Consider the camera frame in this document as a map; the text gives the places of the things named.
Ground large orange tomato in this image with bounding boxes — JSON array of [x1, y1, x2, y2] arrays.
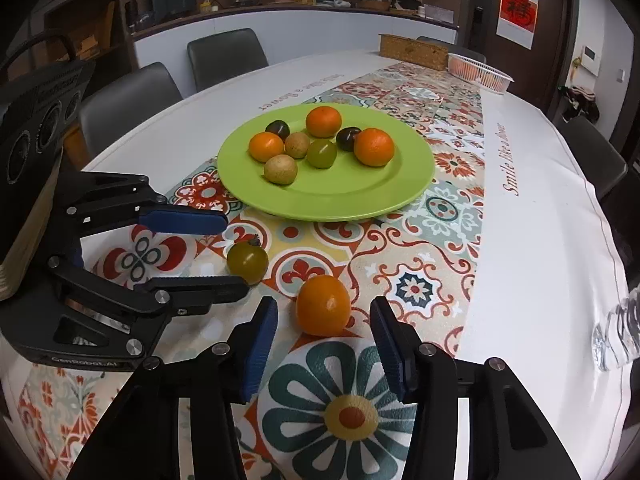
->
[[247, 131, 285, 164]]

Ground tan longan fruit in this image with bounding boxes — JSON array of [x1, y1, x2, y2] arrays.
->
[[264, 154, 297, 185]]

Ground green tomato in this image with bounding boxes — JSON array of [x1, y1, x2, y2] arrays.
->
[[306, 139, 337, 169], [227, 236, 269, 286]]

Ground dark plum fruit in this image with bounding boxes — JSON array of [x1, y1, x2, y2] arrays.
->
[[335, 127, 361, 152]]

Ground white kitchen counter cabinet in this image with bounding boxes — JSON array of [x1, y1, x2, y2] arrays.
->
[[134, 8, 458, 96]]

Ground patterned table runner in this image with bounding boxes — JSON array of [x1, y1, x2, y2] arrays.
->
[[14, 60, 486, 480]]

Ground small orange tomato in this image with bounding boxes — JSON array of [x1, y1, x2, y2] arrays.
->
[[295, 275, 352, 337]]

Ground grey chair near left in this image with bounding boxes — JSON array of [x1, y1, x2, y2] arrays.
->
[[78, 62, 182, 158]]

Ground grey chair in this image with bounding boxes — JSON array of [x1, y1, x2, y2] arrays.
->
[[558, 115, 628, 200], [78, 62, 182, 158], [186, 28, 269, 91]]

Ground dark purple plum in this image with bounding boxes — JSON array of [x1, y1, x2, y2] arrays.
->
[[265, 119, 291, 141]]

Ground tan longan on plate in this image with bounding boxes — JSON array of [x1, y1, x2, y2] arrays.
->
[[284, 132, 310, 159]]

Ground white tablecloth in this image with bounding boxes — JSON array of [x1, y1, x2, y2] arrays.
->
[[420, 89, 630, 479]]

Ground green round plate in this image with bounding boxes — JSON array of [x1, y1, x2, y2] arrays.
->
[[217, 104, 436, 222]]

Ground orange tangerine left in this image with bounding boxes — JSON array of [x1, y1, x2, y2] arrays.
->
[[305, 106, 343, 139]]

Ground orange tangerine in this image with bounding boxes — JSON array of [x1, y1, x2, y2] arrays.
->
[[305, 106, 343, 139], [354, 128, 395, 167]]

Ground orange tangerine right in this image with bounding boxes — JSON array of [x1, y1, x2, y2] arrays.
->
[[354, 128, 395, 167]]

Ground clear water bottle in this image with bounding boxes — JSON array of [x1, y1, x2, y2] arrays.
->
[[591, 286, 640, 372]]

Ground grey chair right side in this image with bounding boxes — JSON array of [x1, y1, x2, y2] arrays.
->
[[558, 115, 628, 200]]

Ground woven wicker box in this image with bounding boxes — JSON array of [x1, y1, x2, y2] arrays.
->
[[378, 34, 449, 70]]

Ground grey chair far end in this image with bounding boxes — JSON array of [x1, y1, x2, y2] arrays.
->
[[418, 36, 486, 63]]

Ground dark brown door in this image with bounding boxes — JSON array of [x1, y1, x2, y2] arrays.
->
[[458, 0, 579, 116]]

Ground red and white door poster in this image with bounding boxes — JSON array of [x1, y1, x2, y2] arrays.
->
[[496, 0, 539, 50]]

